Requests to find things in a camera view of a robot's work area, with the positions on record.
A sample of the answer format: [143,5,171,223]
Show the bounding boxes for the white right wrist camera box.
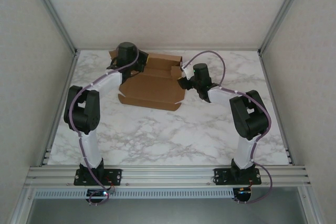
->
[180,62,194,78]

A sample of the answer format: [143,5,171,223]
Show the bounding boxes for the wide aluminium mounting rail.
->
[26,165,312,188]

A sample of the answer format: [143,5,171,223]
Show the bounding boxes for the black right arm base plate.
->
[214,167,263,186]

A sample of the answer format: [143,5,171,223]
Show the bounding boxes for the grey metal panel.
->
[26,198,309,224]

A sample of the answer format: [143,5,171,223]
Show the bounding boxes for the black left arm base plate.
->
[73,167,123,187]

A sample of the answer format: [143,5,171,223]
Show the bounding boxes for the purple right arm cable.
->
[182,50,274,205]

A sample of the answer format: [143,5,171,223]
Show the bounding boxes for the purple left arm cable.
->
[67,50,140,206]

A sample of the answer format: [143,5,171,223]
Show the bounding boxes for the white slotted cable duct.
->
[34,188,235,199]

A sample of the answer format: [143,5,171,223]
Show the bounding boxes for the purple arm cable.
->
[182,50,274,205]
[67,50,140,206]

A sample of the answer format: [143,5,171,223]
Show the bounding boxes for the brown cardboard box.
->
[109,49,187,112]

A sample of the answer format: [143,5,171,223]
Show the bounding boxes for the black controller board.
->
[86,188,111,205]
[235,187,253,204]

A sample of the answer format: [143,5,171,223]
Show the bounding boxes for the aluminium table edge rail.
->
[39,50,79,167]
[258,50,296,166]
[75,47,261,52]

